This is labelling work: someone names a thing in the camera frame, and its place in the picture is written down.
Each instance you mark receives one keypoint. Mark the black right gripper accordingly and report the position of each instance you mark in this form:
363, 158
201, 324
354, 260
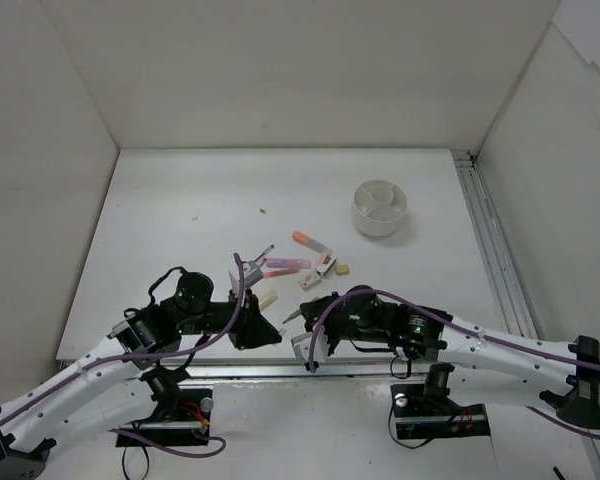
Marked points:
323, 318

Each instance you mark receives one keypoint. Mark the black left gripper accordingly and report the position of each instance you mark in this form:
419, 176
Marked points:
243, 322

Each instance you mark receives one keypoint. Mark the yellow highlighter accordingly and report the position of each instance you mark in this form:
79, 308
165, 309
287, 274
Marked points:
267, 298

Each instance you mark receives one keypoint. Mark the green slim highlighter pen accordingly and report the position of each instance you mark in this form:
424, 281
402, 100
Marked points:
292, 316

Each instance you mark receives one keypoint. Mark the salmon slim highlighter pen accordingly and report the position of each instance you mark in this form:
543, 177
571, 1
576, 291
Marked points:
280, 272

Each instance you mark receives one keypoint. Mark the purple highlighter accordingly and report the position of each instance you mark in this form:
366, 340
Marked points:
293, 263

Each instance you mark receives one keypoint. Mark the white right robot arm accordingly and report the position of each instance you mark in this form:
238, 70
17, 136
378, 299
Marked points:
561, 377

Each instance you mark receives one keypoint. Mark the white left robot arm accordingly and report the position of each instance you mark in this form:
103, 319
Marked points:
122, 380

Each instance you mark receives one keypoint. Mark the tan eraser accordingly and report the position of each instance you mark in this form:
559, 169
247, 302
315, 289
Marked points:
342, 270

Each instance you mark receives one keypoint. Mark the white staples box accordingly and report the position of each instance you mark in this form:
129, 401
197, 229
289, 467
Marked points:
309, 281

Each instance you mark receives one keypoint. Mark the pink white mini stapler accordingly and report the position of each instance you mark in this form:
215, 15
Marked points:
325, 264

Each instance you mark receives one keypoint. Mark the blue gel pen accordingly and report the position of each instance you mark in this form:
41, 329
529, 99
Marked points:
263, 254

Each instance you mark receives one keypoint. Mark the orange cap highlighter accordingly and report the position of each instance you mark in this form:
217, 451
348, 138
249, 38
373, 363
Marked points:
310, 243

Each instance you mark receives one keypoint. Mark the white round compartment organizer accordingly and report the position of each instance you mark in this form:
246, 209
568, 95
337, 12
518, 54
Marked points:
378, 208

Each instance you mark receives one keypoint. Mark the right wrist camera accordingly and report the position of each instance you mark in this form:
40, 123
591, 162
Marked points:
301, 346

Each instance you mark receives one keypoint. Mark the aluminium front rail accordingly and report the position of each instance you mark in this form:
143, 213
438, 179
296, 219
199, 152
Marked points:
199, 372

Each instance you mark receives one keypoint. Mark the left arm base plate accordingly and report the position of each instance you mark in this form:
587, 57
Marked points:
182, 415

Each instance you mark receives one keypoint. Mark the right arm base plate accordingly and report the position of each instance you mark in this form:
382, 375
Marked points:
421, 413

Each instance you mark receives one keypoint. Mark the aluminium side rail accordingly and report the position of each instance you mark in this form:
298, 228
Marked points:
526, 446

